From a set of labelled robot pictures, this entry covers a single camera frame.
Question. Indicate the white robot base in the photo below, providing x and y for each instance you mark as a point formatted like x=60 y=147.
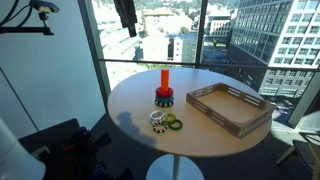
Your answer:
x=15 y=162

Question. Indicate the orange ring holder post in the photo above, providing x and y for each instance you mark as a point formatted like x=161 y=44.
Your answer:
x=164 y=80

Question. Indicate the wooden slatted tray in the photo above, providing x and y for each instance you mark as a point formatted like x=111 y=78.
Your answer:
x=234 y=110

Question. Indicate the round white pedestal table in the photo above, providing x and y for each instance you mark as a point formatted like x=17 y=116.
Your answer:
x=131 y=102

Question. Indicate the chair at right edge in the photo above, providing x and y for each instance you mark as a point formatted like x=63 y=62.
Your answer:
x=307 y=151

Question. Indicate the dark bags on floor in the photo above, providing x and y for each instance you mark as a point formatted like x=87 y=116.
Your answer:
x=75 y=159

